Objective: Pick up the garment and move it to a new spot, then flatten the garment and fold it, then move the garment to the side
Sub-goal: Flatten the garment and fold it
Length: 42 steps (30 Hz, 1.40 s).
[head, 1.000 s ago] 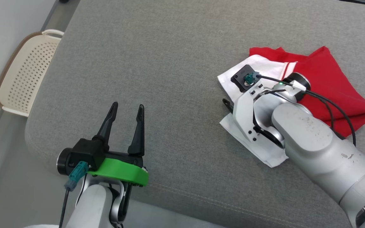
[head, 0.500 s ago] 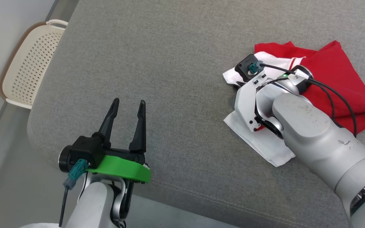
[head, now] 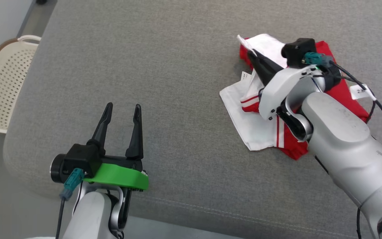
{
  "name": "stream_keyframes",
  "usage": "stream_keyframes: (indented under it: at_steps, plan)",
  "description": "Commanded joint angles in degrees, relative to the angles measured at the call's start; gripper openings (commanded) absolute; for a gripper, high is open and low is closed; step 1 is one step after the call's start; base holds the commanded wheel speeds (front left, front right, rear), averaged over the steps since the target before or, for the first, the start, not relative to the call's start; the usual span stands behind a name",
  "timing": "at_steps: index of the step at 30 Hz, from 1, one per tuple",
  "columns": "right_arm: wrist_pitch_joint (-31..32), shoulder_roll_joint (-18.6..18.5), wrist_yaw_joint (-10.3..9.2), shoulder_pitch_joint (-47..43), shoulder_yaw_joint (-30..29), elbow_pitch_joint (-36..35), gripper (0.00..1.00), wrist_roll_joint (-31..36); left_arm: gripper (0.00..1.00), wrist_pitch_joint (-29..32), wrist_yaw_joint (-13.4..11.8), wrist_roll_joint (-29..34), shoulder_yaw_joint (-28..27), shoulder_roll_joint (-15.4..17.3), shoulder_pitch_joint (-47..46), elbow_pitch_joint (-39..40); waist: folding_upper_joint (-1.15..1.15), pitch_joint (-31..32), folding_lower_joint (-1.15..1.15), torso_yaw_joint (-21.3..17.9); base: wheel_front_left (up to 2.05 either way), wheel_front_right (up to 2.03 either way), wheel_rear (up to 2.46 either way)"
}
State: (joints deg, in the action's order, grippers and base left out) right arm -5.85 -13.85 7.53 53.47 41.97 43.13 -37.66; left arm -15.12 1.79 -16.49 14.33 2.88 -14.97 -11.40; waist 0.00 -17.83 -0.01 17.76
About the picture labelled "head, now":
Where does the white cable label tag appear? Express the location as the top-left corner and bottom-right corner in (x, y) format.
(349, 84), (377, 101)

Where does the cream perforated laundry basket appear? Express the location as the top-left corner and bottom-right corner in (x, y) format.
(0, 35), (42, 134)

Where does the left cable with teal connector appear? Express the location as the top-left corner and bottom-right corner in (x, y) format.
(55, 167), (86, 239)

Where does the red Bulls 23 jersey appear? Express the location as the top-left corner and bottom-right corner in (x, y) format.
(220, 33), (371, 161)

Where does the grey fabric sofa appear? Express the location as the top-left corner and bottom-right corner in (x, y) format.
(3, 0), (382, 239)

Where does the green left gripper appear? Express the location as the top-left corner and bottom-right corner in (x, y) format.
(83, 102), (149, 192)

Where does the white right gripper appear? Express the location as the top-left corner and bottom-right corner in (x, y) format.
(247, 49), (326, 121)

